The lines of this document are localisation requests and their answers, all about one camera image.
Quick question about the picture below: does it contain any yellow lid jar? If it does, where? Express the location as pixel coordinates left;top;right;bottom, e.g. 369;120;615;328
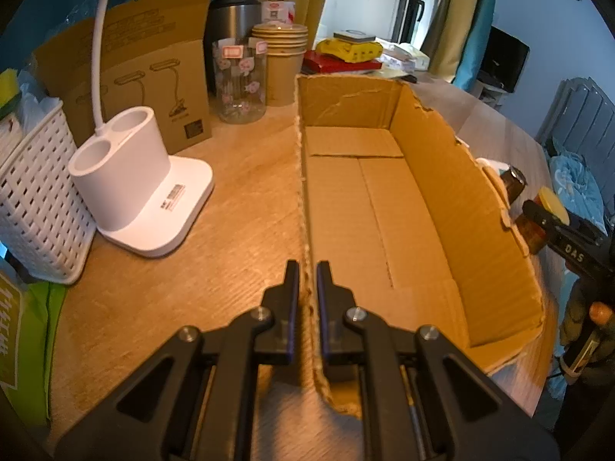
515;186;570;255

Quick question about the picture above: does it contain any white power adapter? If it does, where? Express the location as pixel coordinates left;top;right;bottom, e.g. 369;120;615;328
476;157;510;176

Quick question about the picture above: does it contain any person right hand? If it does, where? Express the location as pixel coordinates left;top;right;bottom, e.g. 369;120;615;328
560;277;614;366

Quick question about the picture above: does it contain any blue cartoon blanket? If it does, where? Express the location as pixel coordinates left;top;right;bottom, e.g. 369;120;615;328
548;151;607;233

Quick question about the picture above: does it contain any grey bed headboard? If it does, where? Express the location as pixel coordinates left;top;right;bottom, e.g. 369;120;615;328
536;77;614;158

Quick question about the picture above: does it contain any green snack bag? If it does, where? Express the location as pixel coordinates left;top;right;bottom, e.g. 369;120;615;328
1;261;67;431

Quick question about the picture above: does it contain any teal curtain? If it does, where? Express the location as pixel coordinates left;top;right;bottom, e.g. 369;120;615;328
454;0;496;93

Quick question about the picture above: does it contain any black monitor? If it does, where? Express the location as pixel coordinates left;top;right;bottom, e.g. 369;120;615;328
477;26;530;93

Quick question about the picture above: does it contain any white desk lamp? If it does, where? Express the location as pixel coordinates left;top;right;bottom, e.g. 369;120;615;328
69;0;214;258

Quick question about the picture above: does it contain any white plastic basket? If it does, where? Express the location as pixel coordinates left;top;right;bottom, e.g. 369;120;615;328
1;104;96;285

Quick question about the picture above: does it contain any white box stack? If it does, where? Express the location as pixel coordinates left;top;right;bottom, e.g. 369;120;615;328
378;43;431;73

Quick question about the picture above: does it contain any yellow tissue pack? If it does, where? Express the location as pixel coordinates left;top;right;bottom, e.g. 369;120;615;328
316;38;384;63

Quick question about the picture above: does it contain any small device on tissue pack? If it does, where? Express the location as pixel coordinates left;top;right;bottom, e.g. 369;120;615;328
334;29;376;44

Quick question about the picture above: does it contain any red book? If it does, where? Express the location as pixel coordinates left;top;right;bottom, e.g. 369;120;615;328
301;50;382;74

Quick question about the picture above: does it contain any patterned glass jar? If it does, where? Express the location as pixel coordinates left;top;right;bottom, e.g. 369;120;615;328
212;38;267;124

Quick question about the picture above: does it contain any stack of paper cups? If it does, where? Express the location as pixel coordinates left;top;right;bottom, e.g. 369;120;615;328
252;22;309;107

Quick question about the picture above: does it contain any lamp packaging cardboard box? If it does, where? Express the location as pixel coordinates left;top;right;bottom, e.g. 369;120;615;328
33;0;212;154

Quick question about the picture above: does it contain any yellow green sponge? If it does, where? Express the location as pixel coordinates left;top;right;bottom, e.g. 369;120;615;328
0;69;22;119

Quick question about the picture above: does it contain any stainless steel kettle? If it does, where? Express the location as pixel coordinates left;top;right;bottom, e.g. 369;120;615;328
203;0;262;94

